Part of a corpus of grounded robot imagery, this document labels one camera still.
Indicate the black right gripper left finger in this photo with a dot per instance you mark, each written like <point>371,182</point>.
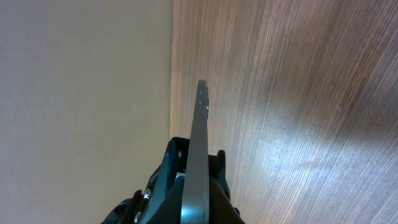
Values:
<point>161,200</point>

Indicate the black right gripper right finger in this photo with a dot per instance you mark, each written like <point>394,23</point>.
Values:
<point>221,209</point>

